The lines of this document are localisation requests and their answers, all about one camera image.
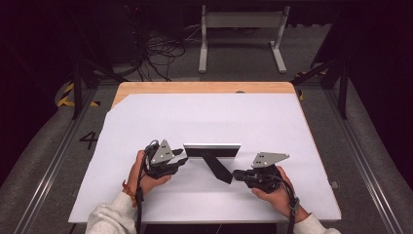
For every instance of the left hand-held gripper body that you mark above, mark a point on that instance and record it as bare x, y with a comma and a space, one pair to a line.
162, 156

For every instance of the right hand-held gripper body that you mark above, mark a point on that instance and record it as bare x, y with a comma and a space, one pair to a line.
266, 159

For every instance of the person's left hand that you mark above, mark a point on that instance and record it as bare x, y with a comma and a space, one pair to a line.
138, 182

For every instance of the person's right hand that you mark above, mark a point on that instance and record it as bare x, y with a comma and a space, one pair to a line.
282, 201

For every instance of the white table sheet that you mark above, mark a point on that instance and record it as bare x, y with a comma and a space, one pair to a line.
201, 117

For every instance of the yellow black floor tape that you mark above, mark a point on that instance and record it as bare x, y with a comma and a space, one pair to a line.
302, 95
66, 94

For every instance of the black metal stand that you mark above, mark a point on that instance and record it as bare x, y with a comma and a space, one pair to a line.
342, 87
77, 87

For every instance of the white metal stand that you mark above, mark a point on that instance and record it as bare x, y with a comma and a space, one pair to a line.
243, 20

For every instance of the aluminium floor rail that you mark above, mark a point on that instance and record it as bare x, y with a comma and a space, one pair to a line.
363, 162
48, 175

